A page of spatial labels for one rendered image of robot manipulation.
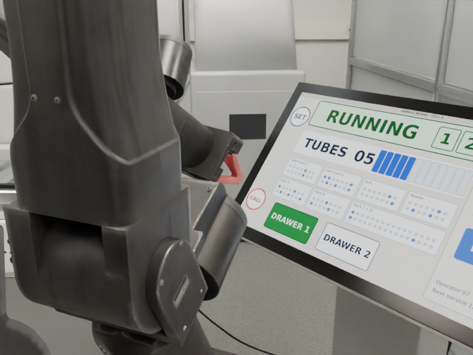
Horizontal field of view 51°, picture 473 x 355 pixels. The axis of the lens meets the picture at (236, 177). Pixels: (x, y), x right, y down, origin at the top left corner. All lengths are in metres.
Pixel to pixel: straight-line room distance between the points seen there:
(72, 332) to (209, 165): 0.68
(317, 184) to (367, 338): 0.28
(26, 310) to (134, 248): 0.98
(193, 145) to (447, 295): 0.36
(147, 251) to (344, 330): 0.73
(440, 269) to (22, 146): 0.56
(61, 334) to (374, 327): 0.68
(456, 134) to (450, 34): 1.36
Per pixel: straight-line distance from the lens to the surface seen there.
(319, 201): 0.80
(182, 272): 0.25
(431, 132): 0.78
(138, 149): 0.21
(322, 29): 4.34
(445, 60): 2.11
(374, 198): 0.76
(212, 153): 0.61
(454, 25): 2.09
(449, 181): 0.74
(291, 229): 0.80
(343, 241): 0.75
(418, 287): 0.69
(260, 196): 0.86
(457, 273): 0.69
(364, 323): 0.89
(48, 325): 1.20
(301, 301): 2.44
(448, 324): 0.67
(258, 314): 2.34
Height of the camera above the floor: 1.34
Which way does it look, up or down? 19 degrees down
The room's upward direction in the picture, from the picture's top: straight up
